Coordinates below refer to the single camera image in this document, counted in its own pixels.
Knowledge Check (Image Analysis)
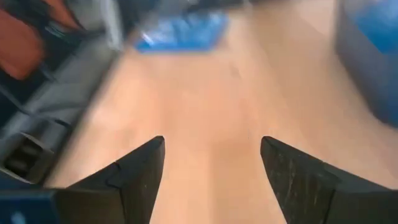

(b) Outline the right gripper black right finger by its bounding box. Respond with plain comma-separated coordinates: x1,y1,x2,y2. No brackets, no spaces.
260,136,398,224

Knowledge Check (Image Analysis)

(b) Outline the blue disc case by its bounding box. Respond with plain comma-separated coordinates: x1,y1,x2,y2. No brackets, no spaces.
134,11,229,54
351,0,398,55

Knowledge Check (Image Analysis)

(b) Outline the orange chair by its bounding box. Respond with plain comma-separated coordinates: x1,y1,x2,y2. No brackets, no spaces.
0,0,81,80

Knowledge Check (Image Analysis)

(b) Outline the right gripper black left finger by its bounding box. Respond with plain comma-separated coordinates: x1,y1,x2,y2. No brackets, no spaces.
0,136,165,224

